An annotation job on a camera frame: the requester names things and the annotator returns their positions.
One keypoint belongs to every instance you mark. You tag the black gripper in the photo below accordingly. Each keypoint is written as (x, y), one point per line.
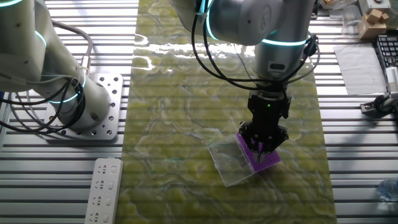
(269, 112)

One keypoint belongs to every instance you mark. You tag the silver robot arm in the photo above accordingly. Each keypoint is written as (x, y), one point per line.
(18, 46)

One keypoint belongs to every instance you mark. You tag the purple pipette tip rack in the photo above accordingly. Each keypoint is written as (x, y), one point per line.
(270, 160)

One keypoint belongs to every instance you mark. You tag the clear plastic rack lid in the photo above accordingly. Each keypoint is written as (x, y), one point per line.
(228, 161)

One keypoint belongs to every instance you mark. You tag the green marble pattern mat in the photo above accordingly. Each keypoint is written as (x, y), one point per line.
(186, 124)

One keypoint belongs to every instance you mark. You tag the white paper sheet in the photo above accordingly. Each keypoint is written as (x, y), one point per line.
(360, 68)

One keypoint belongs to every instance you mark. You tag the clear water bottle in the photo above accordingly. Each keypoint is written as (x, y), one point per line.
(388, 189)

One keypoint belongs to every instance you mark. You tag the clear glass beaker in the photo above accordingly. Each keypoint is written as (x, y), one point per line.
(351, 18)

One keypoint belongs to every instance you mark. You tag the black keyboard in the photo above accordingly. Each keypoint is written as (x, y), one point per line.
(388, 49)

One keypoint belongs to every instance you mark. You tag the metal robot mounting plate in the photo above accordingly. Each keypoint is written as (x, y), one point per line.
(113, 105)

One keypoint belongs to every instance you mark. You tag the small wooden cube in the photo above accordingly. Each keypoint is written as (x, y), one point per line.
(374, 16)

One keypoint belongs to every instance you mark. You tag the white power strip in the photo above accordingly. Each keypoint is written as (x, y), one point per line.
(104, 193)

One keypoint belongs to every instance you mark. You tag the white device with knob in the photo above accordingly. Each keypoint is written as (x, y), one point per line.
(376, 3)

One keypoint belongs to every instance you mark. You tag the silver depth camera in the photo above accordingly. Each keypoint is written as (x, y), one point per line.
(392, 79)

